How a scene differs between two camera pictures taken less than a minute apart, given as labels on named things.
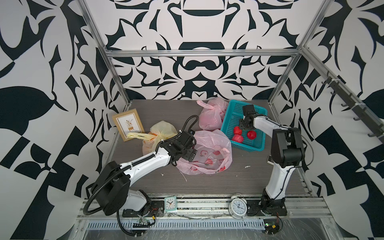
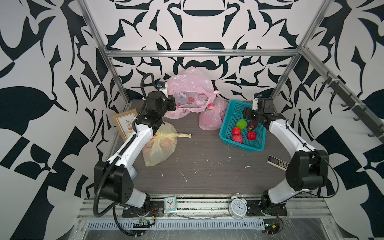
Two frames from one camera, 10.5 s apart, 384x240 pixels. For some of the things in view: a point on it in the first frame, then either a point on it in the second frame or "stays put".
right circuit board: (271, 226) stays put
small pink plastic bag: (211, 115) stays put
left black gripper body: (188, 154) to (165, 108)
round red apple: (251, 134) stays put
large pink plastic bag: (214, 154) to (193, 91)
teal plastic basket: (234, 113) stays put
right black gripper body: (242, 124) to (253, 114)
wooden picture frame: (128, 122) stays put
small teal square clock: (170, 204) stays put
